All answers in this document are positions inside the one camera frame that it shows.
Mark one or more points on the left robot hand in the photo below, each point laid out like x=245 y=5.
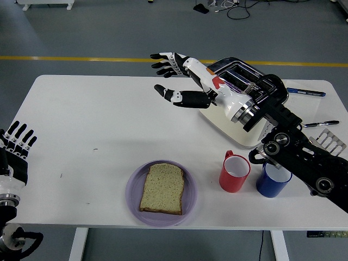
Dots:
x=16 y=168

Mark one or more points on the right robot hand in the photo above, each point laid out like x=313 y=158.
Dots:
x=228 y=99

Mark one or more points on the purple plastic plate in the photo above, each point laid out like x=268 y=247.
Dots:
x=190 y=195

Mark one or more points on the bread slice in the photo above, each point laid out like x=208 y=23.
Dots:
x=163 y=187

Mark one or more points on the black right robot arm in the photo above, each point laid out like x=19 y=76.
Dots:
x=312 y=163

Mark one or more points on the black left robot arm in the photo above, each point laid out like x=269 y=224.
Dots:
x=6 y=210

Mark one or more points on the cream and chrome toaster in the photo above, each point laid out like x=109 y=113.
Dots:
x=217 y=122

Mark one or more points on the blue marker pen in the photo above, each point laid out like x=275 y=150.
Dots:
x=305 y=92

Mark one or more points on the red mug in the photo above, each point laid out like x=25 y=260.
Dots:
x=231 y=183

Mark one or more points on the black floor pedal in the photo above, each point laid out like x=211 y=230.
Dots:
x=201 y=7

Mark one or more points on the blue mug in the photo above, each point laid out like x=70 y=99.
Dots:
x=267 y=187

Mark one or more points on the black ballpoint pen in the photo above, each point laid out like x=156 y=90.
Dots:
x=323 y=123

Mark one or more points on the white table leg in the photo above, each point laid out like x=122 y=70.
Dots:
x=79 y=244
x=280 y=246

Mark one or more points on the metal toast rack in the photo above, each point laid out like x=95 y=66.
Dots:
x=330 y=141

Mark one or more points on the yellow floor tape line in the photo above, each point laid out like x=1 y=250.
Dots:
x=81 y=59

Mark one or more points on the table height control panel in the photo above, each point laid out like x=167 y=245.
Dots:
x=326 y=234

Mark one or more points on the white furniture base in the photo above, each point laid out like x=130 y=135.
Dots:
x=46 y=2

